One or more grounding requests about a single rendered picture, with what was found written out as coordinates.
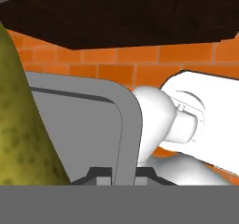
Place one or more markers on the dark brown wooden cupboard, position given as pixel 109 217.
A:
pixel 124 13

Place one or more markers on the grey rounded appliance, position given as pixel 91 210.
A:
pixel 77 128

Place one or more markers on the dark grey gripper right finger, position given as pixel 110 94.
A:
pixel 146 173

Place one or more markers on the white stand mixer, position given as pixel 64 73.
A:
pixel 208 115

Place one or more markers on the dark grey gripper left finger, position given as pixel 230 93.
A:
pixel 99 173

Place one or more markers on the olive green mottled rounded object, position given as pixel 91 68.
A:
pixel 18 125

